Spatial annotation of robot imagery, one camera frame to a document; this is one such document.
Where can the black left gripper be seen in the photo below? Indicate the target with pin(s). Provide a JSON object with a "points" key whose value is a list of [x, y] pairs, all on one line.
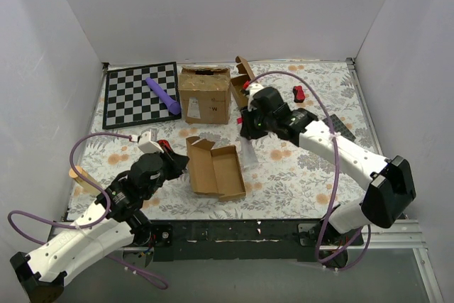
{"points": [[174, 160]]}

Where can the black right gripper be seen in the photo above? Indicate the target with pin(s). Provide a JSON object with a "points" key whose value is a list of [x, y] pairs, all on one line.
{"points": [[250, 125]]}

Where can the clear plastic bag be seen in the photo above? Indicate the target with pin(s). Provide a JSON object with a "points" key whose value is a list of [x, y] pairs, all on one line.
{"points": [[248, 156]]}

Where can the small cardboard express box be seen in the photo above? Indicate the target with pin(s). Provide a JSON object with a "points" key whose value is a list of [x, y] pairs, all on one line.
{"points": [[214, 171]]}

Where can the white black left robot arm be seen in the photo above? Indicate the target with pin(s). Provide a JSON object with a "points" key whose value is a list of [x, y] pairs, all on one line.
{"points": [[113, 220]]}

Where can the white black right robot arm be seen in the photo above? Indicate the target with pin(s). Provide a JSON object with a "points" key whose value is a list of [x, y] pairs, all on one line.
{"points": [[388, 183]]}

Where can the open small cardboard box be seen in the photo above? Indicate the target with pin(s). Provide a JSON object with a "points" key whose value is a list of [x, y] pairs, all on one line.
{"points": [[245, 74]]}

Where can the large brown cardboard box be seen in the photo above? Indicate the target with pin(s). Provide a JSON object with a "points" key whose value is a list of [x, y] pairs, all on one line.
{"points": [[205, 94]]}

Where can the purple cylindrical tool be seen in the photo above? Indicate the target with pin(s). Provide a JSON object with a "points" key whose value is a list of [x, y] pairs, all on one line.
{"points": [[172, 105]]}

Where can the floral patterned table mat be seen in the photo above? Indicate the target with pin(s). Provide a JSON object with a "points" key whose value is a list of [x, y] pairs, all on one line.
{"points": [[285, 183]]}

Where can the black and white chessboard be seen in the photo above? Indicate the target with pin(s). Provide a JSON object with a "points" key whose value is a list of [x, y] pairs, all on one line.
{"points": [[129, 101]]}

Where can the grey studded building plate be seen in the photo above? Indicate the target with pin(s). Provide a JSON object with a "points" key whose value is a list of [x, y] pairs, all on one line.
{"points": [[340, 127]]}

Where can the wooden cork cylinder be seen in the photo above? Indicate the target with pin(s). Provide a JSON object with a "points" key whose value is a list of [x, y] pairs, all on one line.
{"points": [[85, 185]]}

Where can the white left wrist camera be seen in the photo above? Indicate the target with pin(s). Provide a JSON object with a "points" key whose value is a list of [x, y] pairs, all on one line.
{"points": [[147, 142]]}

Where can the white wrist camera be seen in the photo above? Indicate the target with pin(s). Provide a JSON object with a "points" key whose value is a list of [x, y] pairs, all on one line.
{"points": [[250, 89], [147, 142]]}

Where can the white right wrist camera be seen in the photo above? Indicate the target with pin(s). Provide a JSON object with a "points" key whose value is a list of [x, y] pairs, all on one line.
{"points": [[250, 89]]}

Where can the aluminium frame rail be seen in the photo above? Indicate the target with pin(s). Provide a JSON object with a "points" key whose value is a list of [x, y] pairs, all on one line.
{"points": [[403, 234]]}

